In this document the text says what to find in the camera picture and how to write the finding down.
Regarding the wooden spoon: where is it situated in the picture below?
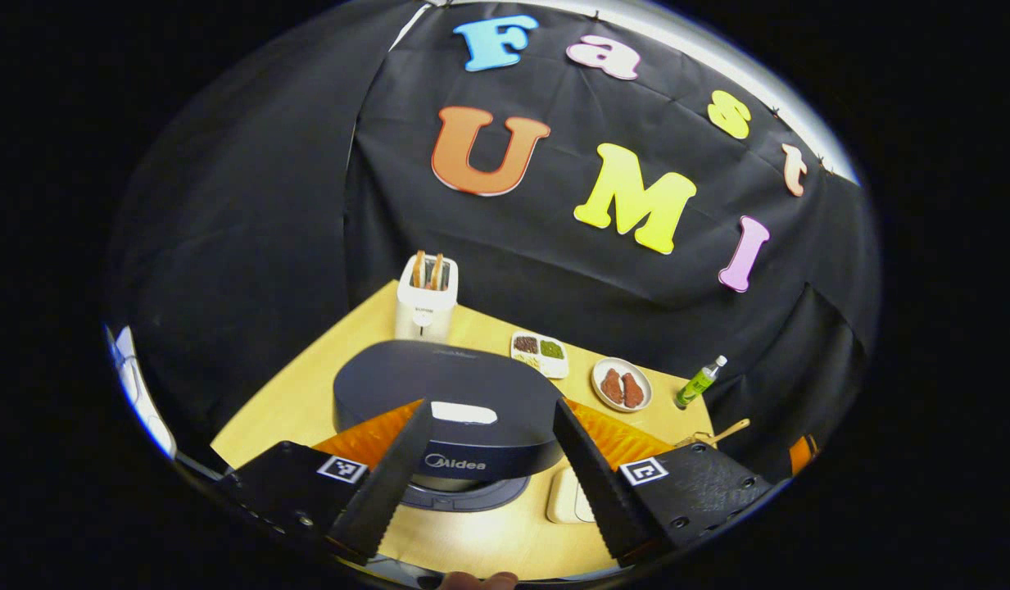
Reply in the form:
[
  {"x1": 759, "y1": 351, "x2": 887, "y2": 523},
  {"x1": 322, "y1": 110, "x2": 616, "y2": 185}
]
[{"x1": 677, "y1": 419, "x2": 751, "y2": 448}]

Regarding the round beige plate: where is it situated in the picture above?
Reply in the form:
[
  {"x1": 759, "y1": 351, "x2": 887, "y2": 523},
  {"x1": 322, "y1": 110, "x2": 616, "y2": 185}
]
[{"x1": 591, "y1": 357, "x2": 654, "y2": 413}]

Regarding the dark grey rice cooker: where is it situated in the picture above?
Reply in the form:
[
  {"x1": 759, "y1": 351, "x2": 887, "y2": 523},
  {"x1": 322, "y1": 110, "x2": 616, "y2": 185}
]
[{"x1": 333, "y1": 340, "x2": 564, "y2": 513}]

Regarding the green drink bottle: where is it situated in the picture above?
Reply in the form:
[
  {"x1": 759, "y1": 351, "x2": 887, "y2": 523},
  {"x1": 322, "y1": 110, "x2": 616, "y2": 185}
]
[{"x1": 675, "y1": 355, "x2": 728, "y2": 410}]

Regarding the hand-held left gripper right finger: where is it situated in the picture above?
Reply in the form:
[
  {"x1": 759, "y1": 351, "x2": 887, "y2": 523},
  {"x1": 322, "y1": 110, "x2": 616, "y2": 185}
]
[{"x1": 552, "y1": 398, "x2": 776, "y2": 568}]

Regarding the white divided condiment dish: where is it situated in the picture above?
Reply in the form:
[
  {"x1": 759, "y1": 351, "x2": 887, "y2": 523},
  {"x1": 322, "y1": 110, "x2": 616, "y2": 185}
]
[{"x1": 510, "y1": 331, "x2": 569, "y2": 379}]

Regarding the white toaster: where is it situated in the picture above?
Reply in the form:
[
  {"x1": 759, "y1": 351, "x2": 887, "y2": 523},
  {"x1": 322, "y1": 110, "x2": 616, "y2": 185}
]
[{"x1": 394, "y1": 254, "x2": 459, "y2": 343}]

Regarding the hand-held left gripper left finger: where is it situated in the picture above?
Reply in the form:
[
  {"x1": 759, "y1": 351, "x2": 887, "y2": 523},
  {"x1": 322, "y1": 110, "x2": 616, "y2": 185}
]
[{"x1": 214, "y1": 399, "x2": 434, "y2": 566}]

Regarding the black backdrop cloth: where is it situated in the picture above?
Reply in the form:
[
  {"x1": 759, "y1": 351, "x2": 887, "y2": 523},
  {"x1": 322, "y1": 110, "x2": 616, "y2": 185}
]
[{"x1": 107, "y1": 0, "x2": 882, "y2": 484}]

